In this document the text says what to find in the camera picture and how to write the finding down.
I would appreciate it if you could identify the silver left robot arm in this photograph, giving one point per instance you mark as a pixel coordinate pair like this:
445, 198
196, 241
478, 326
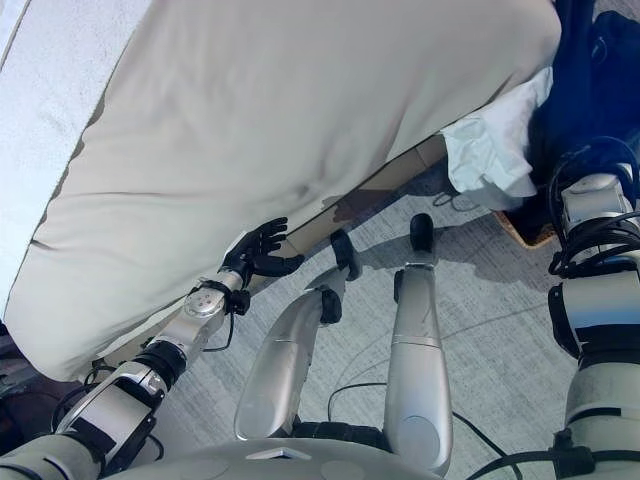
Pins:
200, 305

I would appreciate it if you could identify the grey robot torso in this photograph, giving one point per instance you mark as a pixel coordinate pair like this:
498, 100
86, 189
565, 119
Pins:
200, 465

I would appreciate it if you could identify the brown woven laundry basket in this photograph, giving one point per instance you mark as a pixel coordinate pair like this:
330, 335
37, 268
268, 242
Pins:
525, 237

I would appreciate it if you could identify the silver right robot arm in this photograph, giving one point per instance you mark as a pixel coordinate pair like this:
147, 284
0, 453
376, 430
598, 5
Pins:
595, 200

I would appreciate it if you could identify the bed with beige cover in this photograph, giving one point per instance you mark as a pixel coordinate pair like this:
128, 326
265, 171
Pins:
250, 125

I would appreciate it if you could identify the white bed duvet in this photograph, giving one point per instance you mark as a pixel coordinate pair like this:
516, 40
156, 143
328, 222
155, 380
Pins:
45, 75

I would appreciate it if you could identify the dark navy garment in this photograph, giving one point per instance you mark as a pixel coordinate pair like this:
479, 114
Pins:
565, 75

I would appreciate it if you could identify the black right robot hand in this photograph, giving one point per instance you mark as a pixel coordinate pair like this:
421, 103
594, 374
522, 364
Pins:
617, 40

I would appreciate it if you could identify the grey striped rug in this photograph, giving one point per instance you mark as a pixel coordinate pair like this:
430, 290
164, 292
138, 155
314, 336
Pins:
500, 325

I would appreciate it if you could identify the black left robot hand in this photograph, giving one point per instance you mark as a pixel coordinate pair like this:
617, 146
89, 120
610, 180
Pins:
260, 255

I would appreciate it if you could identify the beige padded bed frame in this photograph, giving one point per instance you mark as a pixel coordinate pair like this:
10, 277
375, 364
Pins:
425, 152

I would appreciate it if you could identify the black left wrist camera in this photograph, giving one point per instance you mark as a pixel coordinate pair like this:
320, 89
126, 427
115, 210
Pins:
239, 302

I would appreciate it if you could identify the pale white shirt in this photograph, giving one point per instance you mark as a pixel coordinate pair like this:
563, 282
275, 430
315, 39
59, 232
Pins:
475, 160

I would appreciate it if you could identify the silver left robot leg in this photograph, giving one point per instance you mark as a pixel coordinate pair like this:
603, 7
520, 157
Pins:
280, 360

